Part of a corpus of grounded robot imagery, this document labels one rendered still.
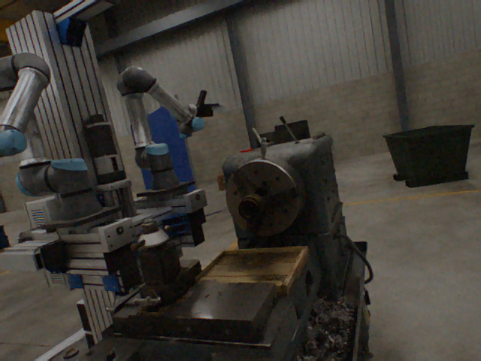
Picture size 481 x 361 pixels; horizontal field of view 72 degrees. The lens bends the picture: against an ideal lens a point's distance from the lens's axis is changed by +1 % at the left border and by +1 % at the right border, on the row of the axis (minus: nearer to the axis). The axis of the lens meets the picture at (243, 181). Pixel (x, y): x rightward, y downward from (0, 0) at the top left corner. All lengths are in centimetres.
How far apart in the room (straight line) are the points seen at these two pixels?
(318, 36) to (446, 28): 353
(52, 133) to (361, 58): 1040
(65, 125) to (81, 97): 16
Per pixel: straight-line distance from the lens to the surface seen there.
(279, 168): 127
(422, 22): 1167
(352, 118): 1127
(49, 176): 145
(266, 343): 73
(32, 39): 181
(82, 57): 183
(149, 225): 85
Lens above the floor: 133
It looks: 7 degrees down
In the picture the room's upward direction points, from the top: 12 degrees counter-clockwise
